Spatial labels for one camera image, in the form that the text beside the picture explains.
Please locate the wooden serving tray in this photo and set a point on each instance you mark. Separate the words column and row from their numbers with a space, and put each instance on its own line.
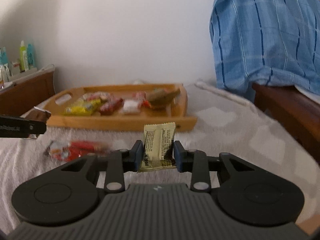
column 175, row 112

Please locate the wooden chair right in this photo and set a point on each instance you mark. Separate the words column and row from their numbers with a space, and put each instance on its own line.
column 298, row 114

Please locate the pink snack packet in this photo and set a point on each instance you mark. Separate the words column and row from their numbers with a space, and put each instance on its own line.
column 102, row 96

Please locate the teal bottle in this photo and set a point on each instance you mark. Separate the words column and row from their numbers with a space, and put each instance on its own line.
column 30, row 56

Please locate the green tube bottle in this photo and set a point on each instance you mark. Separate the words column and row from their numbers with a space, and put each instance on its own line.
column 23, row 57

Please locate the dark red biscuit packet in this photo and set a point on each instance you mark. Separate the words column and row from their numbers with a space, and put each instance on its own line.
column 111, row 106

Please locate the beige snack packet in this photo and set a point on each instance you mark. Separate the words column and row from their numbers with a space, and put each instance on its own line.
column 158, row 147

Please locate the white candy packet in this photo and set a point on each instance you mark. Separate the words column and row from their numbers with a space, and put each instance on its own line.
column 131, row 106

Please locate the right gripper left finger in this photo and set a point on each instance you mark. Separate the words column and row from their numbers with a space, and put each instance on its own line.
column 72, row 191

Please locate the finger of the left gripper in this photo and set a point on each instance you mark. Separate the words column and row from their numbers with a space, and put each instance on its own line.
column 14, row 127

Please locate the wafer cracker packet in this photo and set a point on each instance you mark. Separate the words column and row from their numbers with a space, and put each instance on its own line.
column 159, row 98

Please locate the blue plaid shirt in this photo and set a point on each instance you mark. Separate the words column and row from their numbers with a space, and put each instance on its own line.
column 268, row 42

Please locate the grey white blanket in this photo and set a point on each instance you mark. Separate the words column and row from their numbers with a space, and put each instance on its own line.
column 225, row 123

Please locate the red snack packet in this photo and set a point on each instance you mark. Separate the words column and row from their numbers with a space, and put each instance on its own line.
column 70, row 150

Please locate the white tray on cabinet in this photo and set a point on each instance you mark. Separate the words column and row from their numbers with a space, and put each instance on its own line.
column 19, row 78

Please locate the red Biscoff packet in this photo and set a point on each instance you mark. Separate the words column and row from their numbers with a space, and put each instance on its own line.
column 141, row 95

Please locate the yellow snack bag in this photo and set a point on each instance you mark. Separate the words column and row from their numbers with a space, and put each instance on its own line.
column 82, row 107

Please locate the dark chocolate bar wrapper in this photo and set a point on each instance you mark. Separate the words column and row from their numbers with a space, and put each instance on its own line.
column 37, row 116

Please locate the wooden side cabinet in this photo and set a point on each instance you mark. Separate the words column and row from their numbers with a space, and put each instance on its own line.
column 19, row 99

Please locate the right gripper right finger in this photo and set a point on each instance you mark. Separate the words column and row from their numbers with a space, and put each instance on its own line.
column 243, row 191

